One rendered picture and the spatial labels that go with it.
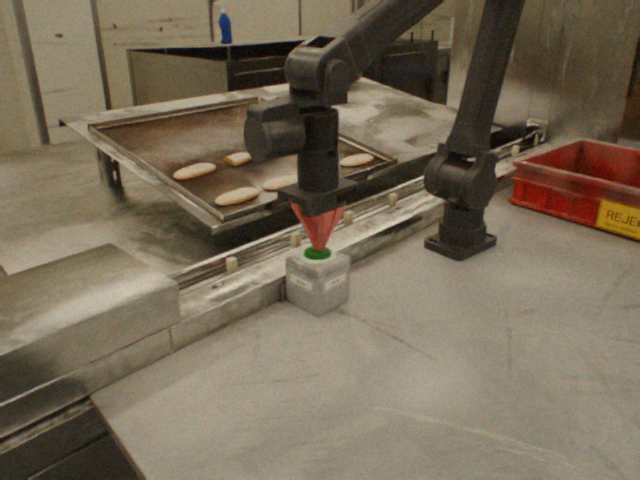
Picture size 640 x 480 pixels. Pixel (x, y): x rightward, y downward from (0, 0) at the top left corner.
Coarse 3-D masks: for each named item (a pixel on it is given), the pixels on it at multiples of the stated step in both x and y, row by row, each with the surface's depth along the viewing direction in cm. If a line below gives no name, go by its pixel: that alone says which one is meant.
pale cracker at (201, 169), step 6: (186, 168) 110; (192, 168) 110; (198, 168) 111; (204, 168) 111; (210, 168) 112; (174, 174) 108; (180, 174) 108; (186, 174) 108; (192, 174) 109; (198, 174) 110; (204, 174) 111
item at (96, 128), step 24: (120, 120) 128; (144, 120) 132; (192, 120) 137; (216, 120) 139; (240, 120) 141; (120, 144) 119; (168, 144) 122; (192, 144) 124; (216, 144) 126; (360, 144) 135; (144, 168) 110; (168, 168) 111; (216, 168) 114; (240, 168) 116; (264, 168) 118; (288, 168) 119; (384, 168) 126; (216, 216) 97; (240, 216) 98
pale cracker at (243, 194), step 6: (234, 192) 104; (240, 192) 104; (246, 192) 104; (252, 192) 105; (258, 192) 106; (222, 198) 102; (228, 198) 102; (234, 198) 102; (240, 198) 103; (246, 198) 104; (222, 204) 101; (228, 204) 101
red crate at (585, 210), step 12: (516, 180) 120; (516, 192) 122; (528, 192) 120; (540, 192) 117; (552, 192) 115; (516, 204) 123; (528, 204) 120; (540, 204) 118; (552, 204) 116; (564, 204) 114; (576, 204) 112; (588, 204) 110; (600, 204) 107; (564, 216) 114; (576, 216) 113; (588, 216) 111; (600, 228) 110; (636, 240) 105
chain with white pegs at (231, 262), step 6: (534, 138) 161; (534, 144) 162; (516, 150) 151; (390, 198) 115; (396, 198) 115; (408, 198) 121; (390, 204) 115; (348, 210) 106; (348, 216) 105; (366, 216) 111; (348, 222) 105; (294, 234) 96; (300, 234) 96; (294, 240) 96; (300, 240) 96; (294, 246) 96; (228, 258) 87; (234, 258) 87; (228, 264) 87; (234, 264) 87; (228, 270) 87; (234, 270) 87; (210, 282) 86
